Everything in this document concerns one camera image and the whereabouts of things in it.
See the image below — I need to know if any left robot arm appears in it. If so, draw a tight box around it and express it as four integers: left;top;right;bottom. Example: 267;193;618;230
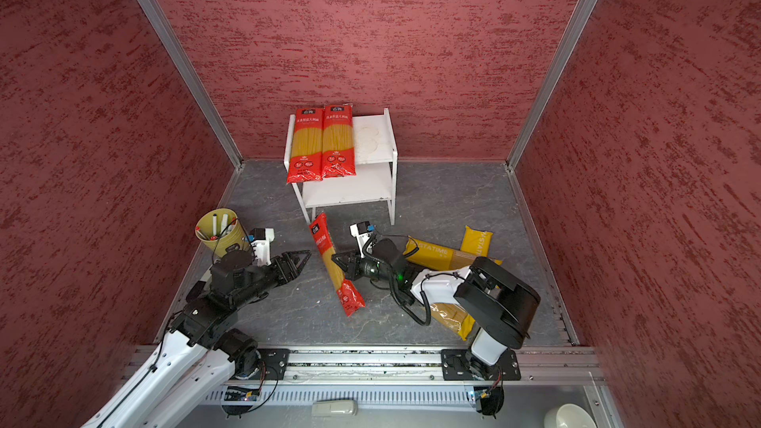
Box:
85;250;311;427

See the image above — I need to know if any white bowl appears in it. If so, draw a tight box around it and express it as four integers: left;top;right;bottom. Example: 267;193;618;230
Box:
543;403;597;428

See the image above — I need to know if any yellow pen holder cup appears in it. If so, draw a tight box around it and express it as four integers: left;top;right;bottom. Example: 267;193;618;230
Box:
194;208;251;259

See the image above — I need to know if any red spaghetti bag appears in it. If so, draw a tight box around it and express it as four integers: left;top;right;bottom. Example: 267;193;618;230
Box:
287;107;324;184
321;104;356;180
309;213;365;317

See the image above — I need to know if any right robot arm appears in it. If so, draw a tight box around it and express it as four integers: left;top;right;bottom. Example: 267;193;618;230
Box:
330;234;541;380

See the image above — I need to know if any yellow pasta bag front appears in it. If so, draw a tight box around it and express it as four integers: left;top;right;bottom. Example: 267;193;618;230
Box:
430;303;476;341

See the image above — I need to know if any yellow pasta bag underneath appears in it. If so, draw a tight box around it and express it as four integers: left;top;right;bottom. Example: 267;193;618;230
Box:
460;226;493;257

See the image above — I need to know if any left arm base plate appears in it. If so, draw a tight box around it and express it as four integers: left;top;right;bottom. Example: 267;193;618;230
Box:
234;348;291;380

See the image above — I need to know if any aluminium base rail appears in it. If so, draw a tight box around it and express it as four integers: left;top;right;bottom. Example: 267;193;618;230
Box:
127;344;608;411

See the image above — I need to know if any yellow pasta bag rear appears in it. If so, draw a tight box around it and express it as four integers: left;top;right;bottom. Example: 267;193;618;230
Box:
404;238;479;271

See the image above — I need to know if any white two-tier shelf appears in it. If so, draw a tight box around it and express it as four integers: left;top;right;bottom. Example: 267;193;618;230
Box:
293;108;398;224

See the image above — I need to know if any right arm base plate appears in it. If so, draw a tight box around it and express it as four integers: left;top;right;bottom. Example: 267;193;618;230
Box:
440;349;521;382

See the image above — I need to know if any white remote device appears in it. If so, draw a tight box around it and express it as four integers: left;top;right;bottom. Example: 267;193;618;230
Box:
311;399;358;417

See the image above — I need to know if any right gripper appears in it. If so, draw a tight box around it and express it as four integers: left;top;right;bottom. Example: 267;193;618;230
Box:
331;248;398;285

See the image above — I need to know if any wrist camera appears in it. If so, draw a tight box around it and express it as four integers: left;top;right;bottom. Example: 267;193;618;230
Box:
350;221;375;258
248;228;275;267

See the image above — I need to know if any yellow pasta bag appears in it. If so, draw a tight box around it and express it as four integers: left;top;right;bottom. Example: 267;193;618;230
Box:
404;238;479;271
430;303;476;341

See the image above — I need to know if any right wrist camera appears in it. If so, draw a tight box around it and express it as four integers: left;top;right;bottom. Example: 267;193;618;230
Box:
350;221;375;258

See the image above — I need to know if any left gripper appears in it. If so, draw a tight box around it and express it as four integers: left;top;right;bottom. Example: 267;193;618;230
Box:
234;250;312;308

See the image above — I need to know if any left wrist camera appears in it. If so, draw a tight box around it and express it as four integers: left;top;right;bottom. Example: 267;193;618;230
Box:
248;228;275;267

